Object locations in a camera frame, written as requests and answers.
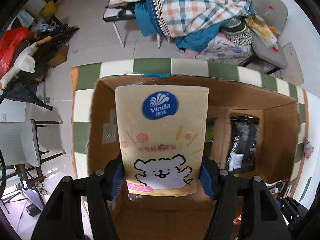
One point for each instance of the red plastic bag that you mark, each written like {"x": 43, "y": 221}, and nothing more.
{"x": 9, "y": 43}

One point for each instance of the black snack bag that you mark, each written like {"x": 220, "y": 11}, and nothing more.
{"x": 243, "y": 145}

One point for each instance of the small cardboard box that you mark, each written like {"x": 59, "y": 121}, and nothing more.
{"x": 60, "y": 56}

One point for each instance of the beige Vinda tissue pack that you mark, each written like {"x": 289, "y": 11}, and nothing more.
{"x": 161, "y": 130}

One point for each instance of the white chair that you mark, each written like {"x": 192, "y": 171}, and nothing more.
{"x": 20, "y": 144}

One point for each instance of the brown cardboard box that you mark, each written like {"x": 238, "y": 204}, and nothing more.
{"x": 137, "y": 216}

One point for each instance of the purple soft cloth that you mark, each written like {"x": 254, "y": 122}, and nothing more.
{"x": 308, "y": 148}

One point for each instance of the white goose plush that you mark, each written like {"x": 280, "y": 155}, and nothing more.
{"x": 24, "y": 62}

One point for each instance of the yellow snack package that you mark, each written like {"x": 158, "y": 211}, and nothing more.
{"x": 258, "y": 25}

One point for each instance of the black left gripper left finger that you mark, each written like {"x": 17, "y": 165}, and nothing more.
{"x": 61, "y": 217}

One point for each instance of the black folded stroller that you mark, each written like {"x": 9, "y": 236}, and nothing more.
{"x": 23, "y": 90}

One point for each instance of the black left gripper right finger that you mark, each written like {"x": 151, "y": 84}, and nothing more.
{"x": 250, "y": 198}

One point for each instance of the white folding bed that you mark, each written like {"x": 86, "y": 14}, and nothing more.
{"x": 117, "y": 15}

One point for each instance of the plaid blanket pile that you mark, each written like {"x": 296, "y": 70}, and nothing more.
{"x": 193, "y": 23}

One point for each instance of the green white checkered mat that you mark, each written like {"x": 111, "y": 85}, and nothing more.
{"x": 305, "y": 178}

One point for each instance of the black white patterned hat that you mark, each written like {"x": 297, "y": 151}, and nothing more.
{"x": 237, "y": 32}

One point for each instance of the yellow bin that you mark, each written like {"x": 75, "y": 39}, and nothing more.
{"x": 48, "y": 10}

